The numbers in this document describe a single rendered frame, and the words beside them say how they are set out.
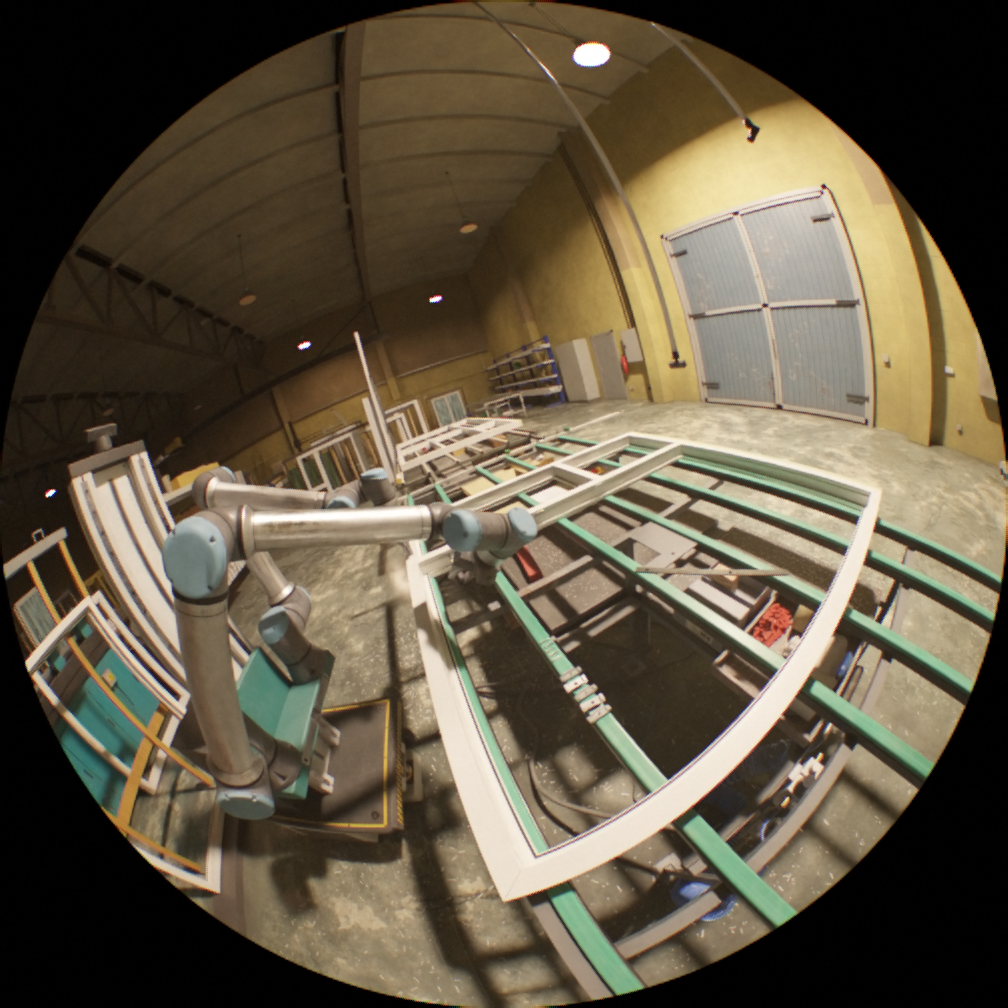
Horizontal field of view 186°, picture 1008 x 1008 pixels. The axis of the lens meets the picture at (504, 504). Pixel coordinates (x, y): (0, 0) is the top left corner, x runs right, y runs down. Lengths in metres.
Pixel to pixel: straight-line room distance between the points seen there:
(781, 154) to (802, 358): 3.87
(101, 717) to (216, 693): 3.30
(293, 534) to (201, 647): 0.30
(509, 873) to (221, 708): 0.55
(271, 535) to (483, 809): 0.62
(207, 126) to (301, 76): 1.81
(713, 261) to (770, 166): 2.57
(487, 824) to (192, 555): 0.59
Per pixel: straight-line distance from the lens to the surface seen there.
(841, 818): 1.72
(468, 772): 0.58
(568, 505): 1.27
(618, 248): 8.53
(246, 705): 1.23
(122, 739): 4.00
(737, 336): 7.06
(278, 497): 1.06
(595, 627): 1.18
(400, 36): 7.63
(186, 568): 0.56
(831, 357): 6.42
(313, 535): 0.68
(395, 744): 1.47
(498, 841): 0.53
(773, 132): 7.48
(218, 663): 0.65
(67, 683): 3.81
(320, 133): 8.68
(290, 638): 1.26
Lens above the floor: 1.44
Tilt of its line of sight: 22 degrees down
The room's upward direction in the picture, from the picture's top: 18 degrees counter-clockwise
